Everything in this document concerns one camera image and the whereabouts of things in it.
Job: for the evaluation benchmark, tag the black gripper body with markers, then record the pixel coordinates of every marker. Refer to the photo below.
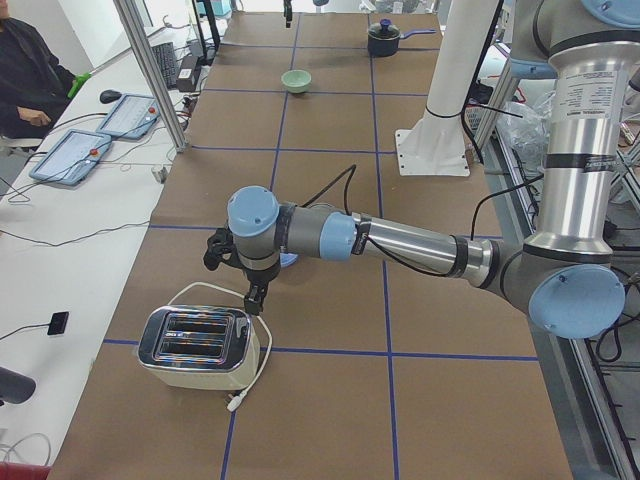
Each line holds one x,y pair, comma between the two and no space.
287,11
261,273

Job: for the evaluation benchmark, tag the blue bowl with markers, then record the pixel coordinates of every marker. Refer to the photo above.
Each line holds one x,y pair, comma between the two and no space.
287,259

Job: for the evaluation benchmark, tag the green bowl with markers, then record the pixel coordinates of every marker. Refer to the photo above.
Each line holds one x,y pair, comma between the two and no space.
296,81

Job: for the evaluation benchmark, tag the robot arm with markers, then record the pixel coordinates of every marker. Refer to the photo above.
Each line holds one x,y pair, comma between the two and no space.
560,276

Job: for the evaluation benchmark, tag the cream chrome toaster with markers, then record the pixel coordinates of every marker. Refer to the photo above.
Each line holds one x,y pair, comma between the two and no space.
200,347

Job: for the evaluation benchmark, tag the dark blue saucepan with lid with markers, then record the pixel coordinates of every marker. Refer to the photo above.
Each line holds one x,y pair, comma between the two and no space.
383,37

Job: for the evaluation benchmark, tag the black keyboard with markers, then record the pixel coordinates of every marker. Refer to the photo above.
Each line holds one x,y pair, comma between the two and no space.
164,54

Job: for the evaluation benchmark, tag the far blue teach pendant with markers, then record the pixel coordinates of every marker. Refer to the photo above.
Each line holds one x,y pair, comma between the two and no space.
131,117

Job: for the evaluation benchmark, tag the blue teach pendant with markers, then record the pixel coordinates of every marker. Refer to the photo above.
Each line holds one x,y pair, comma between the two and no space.
131,117
72,158

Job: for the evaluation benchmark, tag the small black square device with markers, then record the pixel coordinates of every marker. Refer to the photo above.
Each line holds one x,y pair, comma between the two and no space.
58,323

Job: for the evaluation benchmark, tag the black computer mouse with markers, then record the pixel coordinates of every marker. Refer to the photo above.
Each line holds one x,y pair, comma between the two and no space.
109,96

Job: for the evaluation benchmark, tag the near blue teach pendant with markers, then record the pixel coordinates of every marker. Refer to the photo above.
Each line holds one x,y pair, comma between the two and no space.
72,158

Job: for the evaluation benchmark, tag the seated person in black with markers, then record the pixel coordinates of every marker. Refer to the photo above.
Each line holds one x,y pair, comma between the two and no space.
34,84

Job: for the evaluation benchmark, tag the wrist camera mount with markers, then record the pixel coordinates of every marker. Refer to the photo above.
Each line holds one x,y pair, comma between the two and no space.
221,250

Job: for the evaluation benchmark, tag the aluminium frame post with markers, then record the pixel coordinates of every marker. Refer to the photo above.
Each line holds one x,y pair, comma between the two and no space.
134,29

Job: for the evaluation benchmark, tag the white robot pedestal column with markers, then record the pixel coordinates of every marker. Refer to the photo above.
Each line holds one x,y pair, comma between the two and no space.
435,146

